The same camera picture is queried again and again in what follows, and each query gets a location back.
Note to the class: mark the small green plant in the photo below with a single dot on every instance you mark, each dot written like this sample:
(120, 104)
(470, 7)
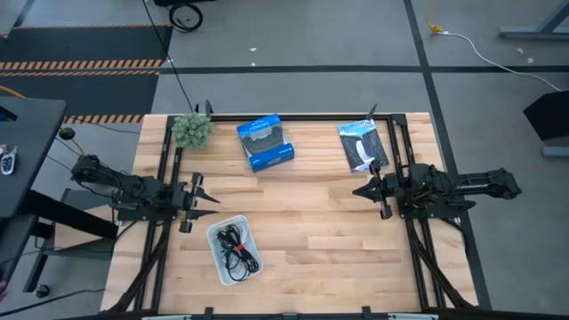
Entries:
(192, 131)

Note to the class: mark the white key fob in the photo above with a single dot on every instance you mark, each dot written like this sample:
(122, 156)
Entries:
(8, 162)

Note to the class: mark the white plastic bin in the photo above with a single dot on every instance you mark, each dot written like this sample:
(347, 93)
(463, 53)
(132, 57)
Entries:
(218, 266)

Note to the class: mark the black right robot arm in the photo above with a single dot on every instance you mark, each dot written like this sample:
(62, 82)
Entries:
(444, 184)

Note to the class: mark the blue product box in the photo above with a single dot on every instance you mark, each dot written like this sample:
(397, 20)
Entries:
(266, 142)

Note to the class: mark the black angular stand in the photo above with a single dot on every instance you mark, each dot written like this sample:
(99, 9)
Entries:
(549, 115)

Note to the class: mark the black desk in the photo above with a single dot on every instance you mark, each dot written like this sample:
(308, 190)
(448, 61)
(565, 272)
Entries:
(26, 151)

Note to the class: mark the black caster wheel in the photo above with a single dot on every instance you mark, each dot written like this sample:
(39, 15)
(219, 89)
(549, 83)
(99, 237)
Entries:
(42, 291)

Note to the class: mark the black mat with hazard stripes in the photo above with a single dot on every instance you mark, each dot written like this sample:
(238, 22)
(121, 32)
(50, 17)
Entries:
(84, 44)
(80, 95)

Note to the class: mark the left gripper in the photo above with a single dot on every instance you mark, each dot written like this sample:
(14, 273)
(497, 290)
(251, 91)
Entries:
(184, 200)

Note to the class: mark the light grey bracket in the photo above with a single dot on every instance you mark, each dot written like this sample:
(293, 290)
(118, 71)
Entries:
(166, 317)
(413, 317)

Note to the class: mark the black aluminium table frame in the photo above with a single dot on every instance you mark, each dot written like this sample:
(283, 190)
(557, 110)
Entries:
(311, 117)

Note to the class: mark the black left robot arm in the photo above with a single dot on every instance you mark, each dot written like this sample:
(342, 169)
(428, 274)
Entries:
(133, 186)

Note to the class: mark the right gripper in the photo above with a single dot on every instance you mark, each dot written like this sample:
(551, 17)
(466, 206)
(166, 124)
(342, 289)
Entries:
(391, 189)

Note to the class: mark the grey metal table leg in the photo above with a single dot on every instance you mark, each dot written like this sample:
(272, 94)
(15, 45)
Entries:
(533, 32)

